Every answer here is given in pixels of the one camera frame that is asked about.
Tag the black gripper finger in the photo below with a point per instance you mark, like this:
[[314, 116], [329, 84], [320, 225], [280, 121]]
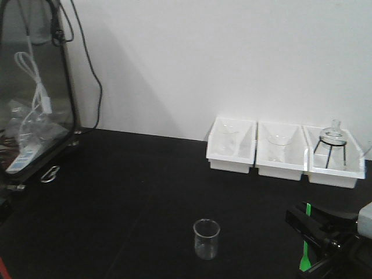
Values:
[[309, 229], [332, 217]]

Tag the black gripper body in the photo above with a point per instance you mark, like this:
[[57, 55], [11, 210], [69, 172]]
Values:
[[348, 256]]

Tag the green plastic spoon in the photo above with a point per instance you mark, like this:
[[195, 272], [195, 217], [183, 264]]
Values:
[[305, 263]]

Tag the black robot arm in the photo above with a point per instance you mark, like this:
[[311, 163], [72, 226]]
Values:
[[340, 250]]

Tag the right white storage bin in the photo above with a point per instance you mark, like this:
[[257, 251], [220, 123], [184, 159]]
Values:
[[336, 174]]

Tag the white storage bin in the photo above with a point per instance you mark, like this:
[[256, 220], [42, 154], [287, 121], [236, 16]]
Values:
[[296, 153], [243, 157], [336, 174]]

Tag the clear glass funnel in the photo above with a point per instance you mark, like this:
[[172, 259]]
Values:
[[366, 152]]

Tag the middle white storage bin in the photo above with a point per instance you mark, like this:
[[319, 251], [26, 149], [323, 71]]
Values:
[[296, 153]]

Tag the glass beaker in middle bin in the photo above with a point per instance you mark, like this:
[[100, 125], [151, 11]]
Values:
[[277, 146]]

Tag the glass beaker in bin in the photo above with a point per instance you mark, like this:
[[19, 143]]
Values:
[[277, 146], [228, 139]]

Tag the glass beaker front left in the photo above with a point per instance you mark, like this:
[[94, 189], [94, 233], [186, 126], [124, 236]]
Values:
[[206, 238]]

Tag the left white storage bin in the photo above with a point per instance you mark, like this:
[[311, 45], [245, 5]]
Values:
[[243, 157]]

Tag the glass beaker in left bin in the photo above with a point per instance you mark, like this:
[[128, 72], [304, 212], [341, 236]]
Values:
[[228, 139]]

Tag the black wire tripod stand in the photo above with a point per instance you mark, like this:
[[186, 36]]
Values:
[[329, 154]]

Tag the metal ring latch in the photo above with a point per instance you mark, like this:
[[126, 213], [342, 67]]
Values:
[[50, 175]]

